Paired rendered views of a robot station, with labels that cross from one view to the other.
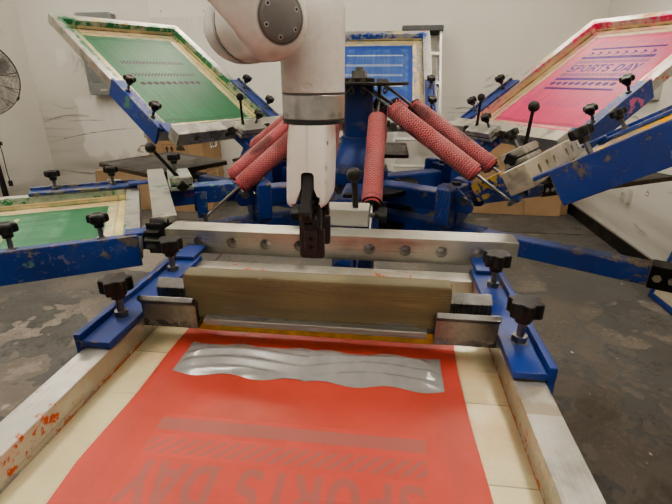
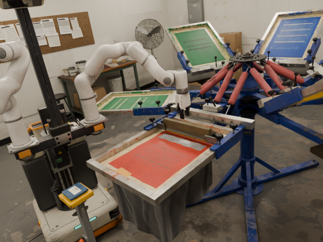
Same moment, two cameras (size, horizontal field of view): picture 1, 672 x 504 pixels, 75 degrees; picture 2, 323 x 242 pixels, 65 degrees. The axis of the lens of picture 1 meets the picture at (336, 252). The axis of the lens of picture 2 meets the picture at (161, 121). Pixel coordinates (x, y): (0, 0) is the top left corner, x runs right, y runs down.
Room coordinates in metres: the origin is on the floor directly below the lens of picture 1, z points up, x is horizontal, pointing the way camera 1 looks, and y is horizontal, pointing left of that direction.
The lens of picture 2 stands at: (-0.71, -0.83, 1.74)
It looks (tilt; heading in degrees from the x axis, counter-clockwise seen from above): 23 degrees down; 40
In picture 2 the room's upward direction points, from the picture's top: 8 degrees counter-clockwise
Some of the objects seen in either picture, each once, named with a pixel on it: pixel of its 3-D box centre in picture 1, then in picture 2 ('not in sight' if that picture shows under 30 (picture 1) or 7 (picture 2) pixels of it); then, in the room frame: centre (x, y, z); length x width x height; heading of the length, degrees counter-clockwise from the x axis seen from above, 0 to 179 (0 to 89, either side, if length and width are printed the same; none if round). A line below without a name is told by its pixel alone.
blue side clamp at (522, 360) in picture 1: (502, 325); (227, 142); (0.57, -0.25, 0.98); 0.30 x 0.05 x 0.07; 173
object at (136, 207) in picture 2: not in sight; (137, 205); (0.07, 0.09, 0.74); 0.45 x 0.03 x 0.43; 83
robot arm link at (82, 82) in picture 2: not in sight; (84, 85); (0.25, 0.56, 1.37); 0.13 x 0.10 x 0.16; 31
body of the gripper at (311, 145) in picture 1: (314, 156); (183, 99); (0.55, 0.03, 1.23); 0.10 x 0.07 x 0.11; 172
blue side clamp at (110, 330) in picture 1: (152, 304); (160, 124); (0.63, 0.30, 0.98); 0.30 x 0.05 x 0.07; 173
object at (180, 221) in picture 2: not in sight; (191, 196); (0.28, -0.14, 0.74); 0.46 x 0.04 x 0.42; 173
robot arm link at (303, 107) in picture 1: (314, 105); (182, 89); (0.56, 0.03, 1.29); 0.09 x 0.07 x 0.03; 172
